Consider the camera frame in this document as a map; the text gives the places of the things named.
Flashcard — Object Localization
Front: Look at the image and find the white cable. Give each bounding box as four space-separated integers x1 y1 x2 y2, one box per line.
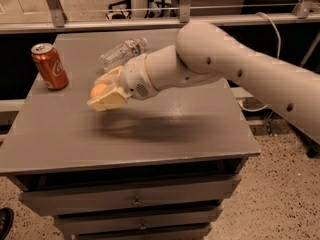
237 12 282 113

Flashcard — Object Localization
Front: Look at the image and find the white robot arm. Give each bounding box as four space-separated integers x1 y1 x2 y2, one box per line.
88 23 320 143

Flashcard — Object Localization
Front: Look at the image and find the brass drawer knob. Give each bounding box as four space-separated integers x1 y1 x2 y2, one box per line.
131 197 142 207
138 221 148 231

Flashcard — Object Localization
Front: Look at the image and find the black shoe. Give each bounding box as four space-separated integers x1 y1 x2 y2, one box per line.
0 208 14 240

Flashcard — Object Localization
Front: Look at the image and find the brass drawer knob lower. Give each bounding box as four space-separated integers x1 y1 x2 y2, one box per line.
138 221 148 231

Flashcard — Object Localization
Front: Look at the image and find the orange fruit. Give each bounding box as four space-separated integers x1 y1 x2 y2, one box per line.
90 84 107 99

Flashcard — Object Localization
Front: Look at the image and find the clear plastic water bottle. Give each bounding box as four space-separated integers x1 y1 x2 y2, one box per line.
100 38 148 72

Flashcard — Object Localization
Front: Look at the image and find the metal railing frame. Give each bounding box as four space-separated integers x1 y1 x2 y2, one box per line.
0 0 320 33

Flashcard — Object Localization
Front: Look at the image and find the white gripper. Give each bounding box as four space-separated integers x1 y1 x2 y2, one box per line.
87 54 159 111

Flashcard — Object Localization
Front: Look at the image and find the red soda can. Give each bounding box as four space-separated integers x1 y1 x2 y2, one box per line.
31 43 69 91

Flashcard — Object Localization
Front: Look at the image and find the grey drawer cabinet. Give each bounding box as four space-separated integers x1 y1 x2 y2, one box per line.
0 32 259 240

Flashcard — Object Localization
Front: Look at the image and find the brass drawer knob upper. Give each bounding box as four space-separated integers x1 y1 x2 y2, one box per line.
131 197 142 207

